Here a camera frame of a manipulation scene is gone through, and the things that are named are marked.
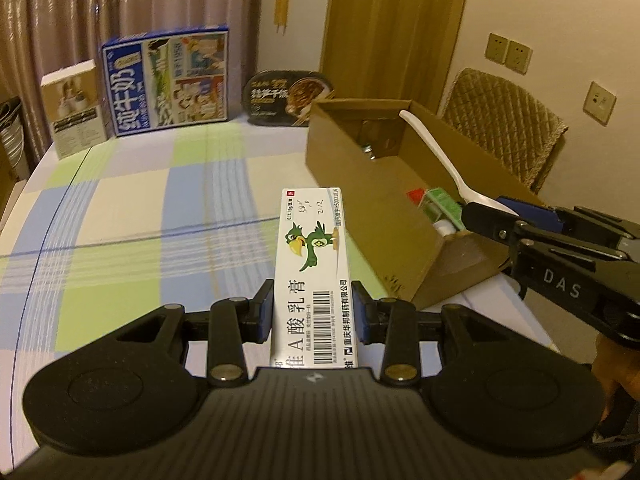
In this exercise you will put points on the brown cardboard box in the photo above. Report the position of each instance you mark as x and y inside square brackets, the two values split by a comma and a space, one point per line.
[375, 200]

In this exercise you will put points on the large blue printed milk carton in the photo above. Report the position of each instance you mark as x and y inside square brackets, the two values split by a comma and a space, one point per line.
[165, 85]

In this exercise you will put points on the green carton box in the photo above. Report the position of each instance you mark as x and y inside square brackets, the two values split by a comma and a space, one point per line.
[442, 202]

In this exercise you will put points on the beige pleated curtain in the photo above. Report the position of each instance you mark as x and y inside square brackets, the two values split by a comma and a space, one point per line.
[75, 0]

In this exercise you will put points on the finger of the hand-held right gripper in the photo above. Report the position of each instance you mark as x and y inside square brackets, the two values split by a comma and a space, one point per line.
[492, 225]
[535, 212]

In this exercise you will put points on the checked cloth desktop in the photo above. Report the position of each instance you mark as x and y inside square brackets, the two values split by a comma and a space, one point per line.
[125, 240]

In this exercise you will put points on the black instant rice bowl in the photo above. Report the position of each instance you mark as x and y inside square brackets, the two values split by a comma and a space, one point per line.
[270, 97]

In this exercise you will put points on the narrow white ointment box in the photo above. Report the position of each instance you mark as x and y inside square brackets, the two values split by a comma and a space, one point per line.
[312, 260]

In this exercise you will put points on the wooden door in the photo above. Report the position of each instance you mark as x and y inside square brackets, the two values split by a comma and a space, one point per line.
[390, 20]

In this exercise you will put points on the beige photo print box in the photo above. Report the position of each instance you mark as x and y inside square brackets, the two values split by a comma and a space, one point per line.
[72, 110]

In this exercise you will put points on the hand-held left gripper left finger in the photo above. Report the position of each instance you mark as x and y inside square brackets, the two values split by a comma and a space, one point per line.
[264, 310]

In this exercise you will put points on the yellow wall hanging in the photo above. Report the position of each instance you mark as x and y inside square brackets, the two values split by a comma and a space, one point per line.
[282, 2]

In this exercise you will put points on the white plastic spoon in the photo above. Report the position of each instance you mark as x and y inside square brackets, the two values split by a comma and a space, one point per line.
[435, 150]

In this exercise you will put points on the black white striped bag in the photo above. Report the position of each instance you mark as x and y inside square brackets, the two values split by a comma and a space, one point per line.
[11, 135]

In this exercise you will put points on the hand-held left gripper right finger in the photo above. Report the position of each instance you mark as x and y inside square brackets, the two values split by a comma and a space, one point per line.
[361, 312]

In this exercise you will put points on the person's right hand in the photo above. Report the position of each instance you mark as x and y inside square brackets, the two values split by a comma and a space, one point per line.
[615, 370]

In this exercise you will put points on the beige wall socket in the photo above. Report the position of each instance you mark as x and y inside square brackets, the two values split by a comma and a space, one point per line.
[497, 49]
[599, 103]
[520, 57]

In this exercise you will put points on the red packet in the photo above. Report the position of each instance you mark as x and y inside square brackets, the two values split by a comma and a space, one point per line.
[416, 196]

